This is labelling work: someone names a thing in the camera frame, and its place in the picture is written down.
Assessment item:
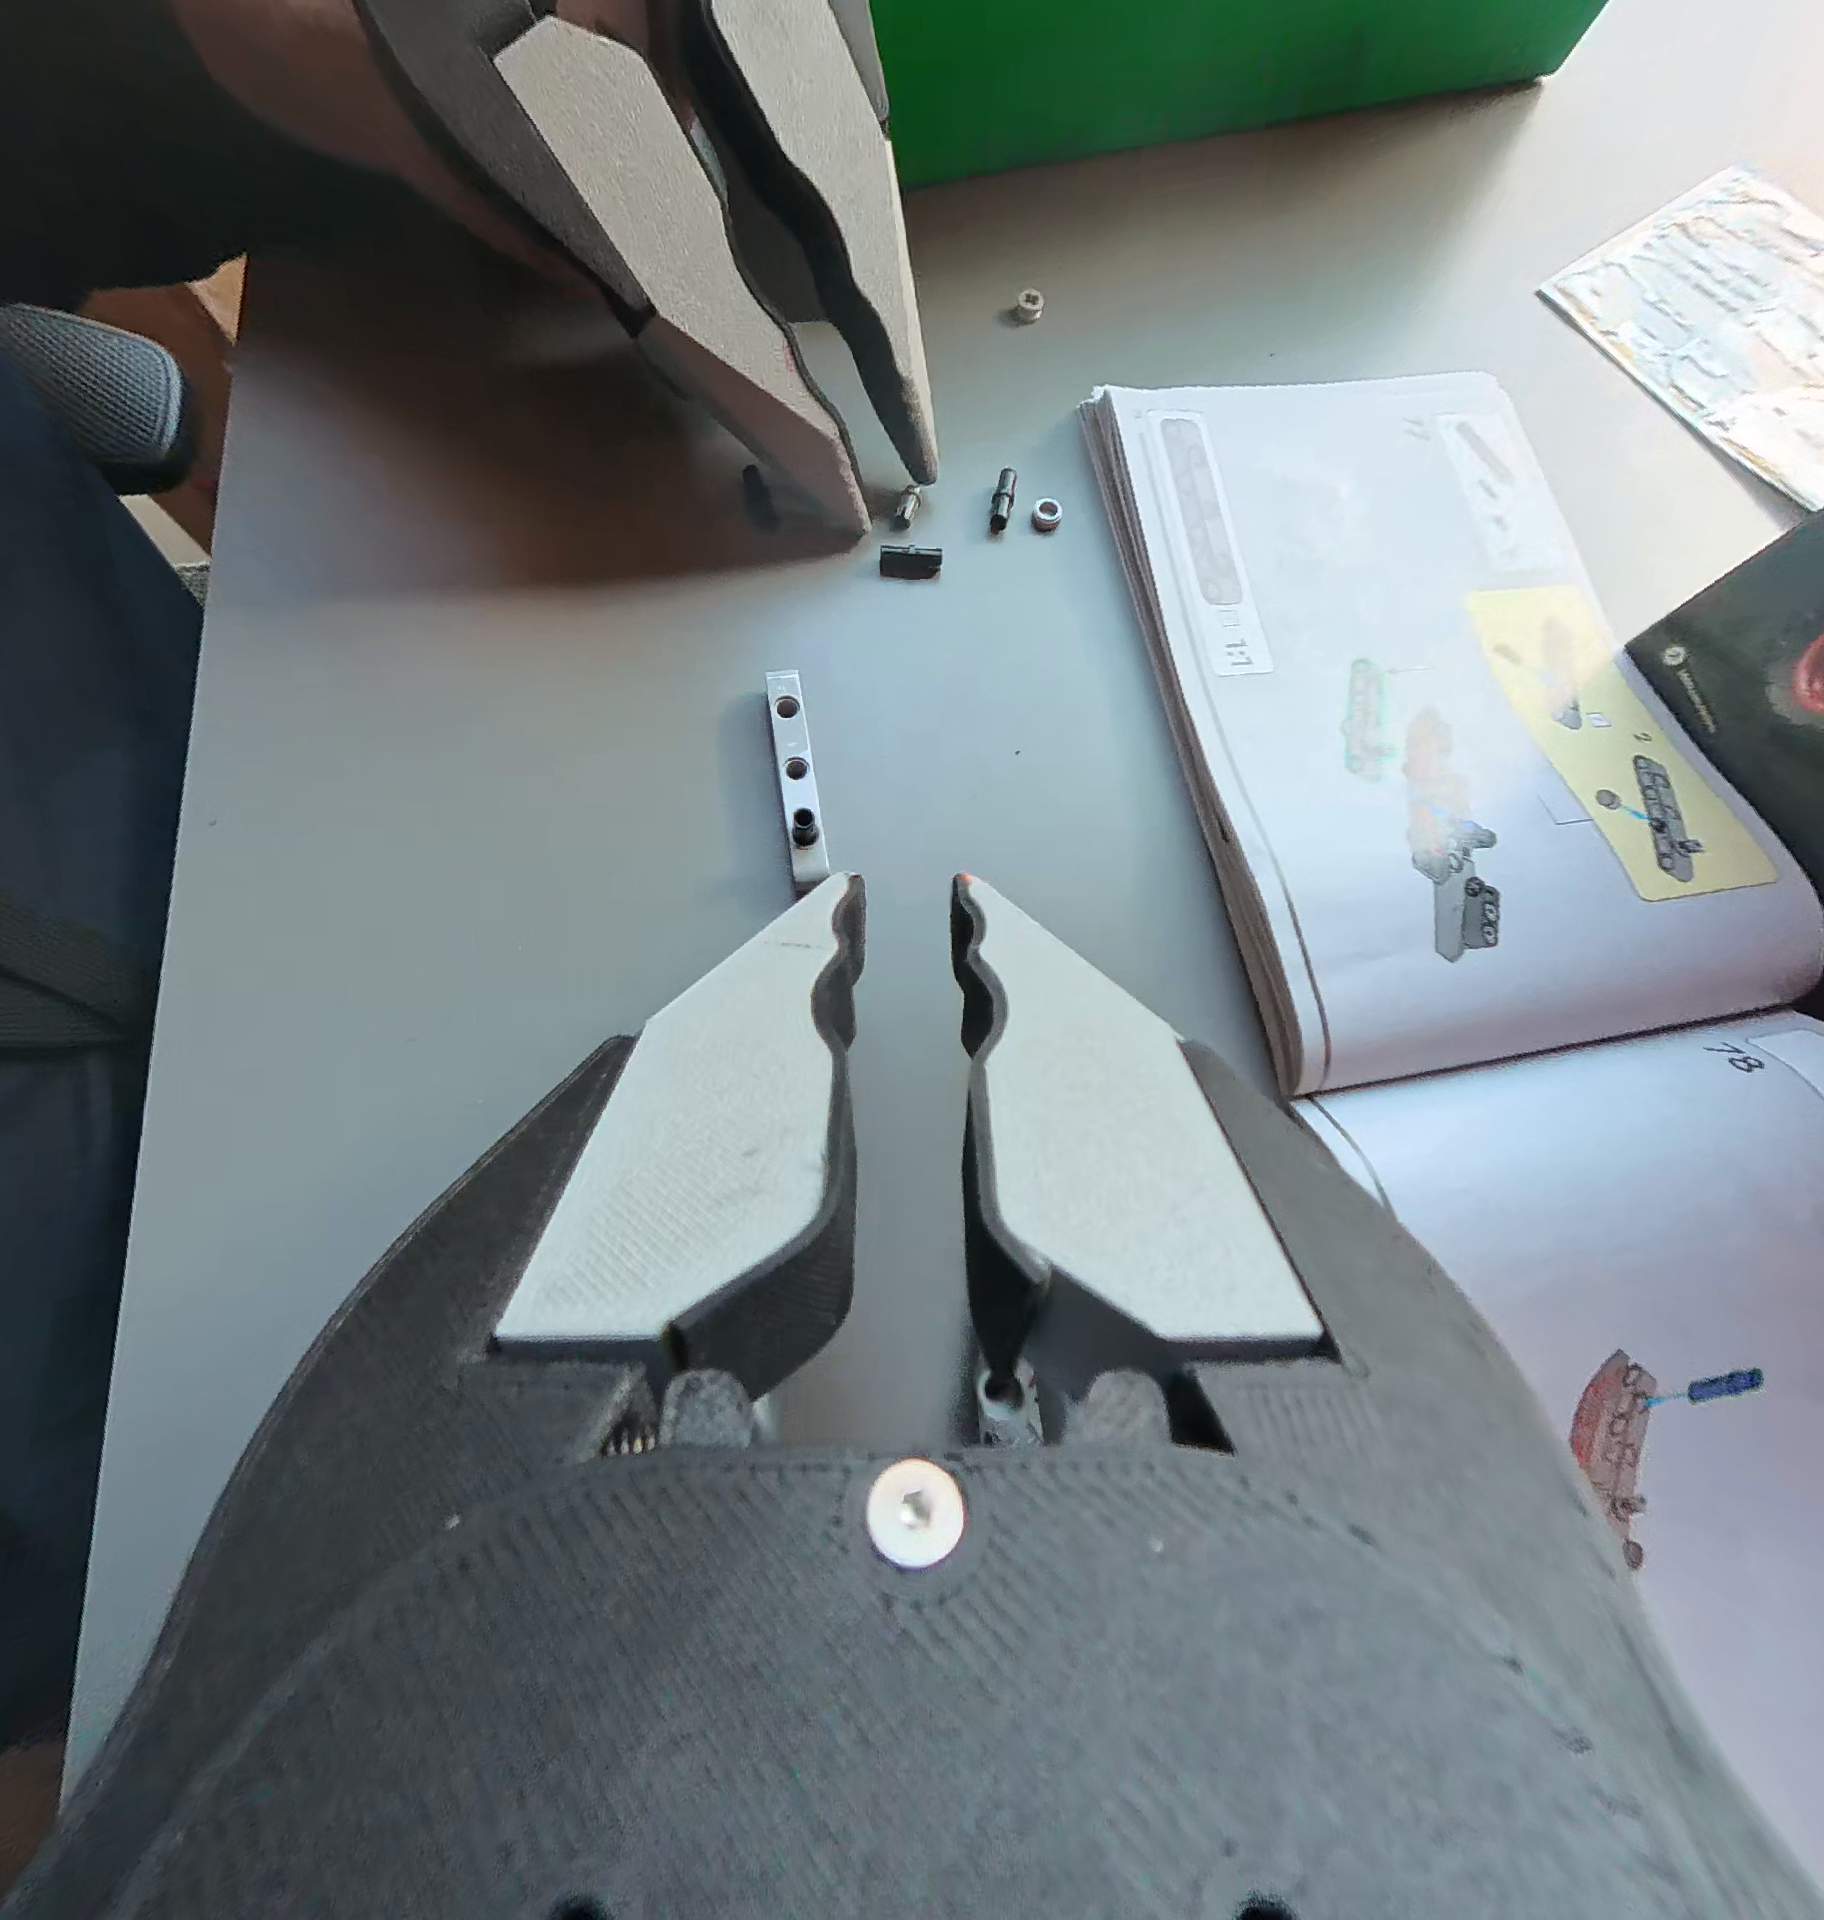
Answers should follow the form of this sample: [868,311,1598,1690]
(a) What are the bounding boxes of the black box with red wheels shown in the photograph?
[1625,477,1824,1039]

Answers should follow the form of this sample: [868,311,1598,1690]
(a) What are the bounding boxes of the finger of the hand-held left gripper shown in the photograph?
[688,0,943,489]
[494,15,872,540]

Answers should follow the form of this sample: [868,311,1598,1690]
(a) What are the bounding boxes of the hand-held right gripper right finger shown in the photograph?
[952,869,1333,1383]

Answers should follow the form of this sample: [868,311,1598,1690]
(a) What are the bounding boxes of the grey lego beam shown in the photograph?
[765,668,834,900]

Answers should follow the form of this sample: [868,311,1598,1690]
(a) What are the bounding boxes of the person's left forearm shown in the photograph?
[0,0,614,323]

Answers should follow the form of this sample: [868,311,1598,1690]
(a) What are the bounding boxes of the green box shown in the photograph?
[868,0,1613,193]

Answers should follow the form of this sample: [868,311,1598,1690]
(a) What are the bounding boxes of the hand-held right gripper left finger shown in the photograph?
[489,869,868,1403]

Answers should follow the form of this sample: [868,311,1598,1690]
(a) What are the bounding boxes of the grey chair armrest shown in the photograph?
[0,300,198,497]

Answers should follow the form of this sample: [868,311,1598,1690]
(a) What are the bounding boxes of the open lego instruction booklet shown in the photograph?
[1077,367,1824,1920]

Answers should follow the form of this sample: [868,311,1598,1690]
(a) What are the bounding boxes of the person's dark trousers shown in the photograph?
[0,284,210,1803]

